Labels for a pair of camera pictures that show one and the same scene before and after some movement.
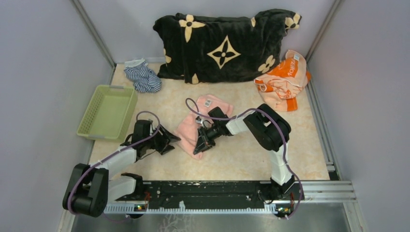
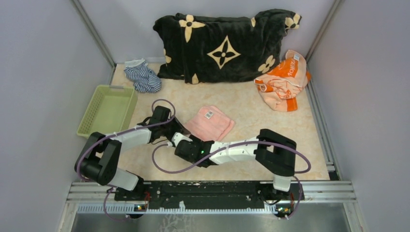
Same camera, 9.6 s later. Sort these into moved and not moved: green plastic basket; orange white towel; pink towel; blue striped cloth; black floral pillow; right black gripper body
Moved: pink towel; right black gripper body
Not moved: blue striped cloth; black floral pillow; orange white towel; green plastic basket
